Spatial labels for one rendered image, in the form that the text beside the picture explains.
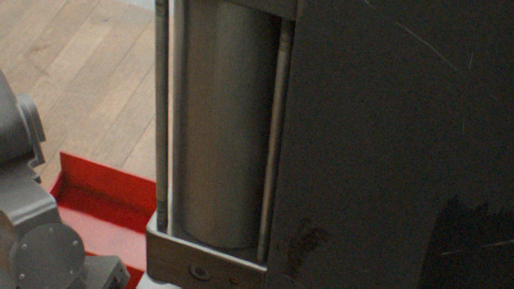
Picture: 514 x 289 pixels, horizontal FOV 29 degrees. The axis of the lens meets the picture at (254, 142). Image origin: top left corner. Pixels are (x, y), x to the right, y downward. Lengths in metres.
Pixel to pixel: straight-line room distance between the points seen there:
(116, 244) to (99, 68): 0.30
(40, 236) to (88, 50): 0.66
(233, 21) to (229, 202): 0.14
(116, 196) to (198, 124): 0.59
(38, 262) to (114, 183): 0.41
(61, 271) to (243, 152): 0.22
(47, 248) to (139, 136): 0.52
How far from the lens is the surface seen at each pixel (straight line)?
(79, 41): 1.38
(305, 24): 0.47
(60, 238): 0.75
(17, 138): 0.79
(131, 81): 1.32
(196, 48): 0.55
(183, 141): 0.61
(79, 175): 1.17
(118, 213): 1.16
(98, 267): 0.86
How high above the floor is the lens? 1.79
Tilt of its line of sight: 45 degrees down
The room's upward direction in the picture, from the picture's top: 5 degrees clockwise
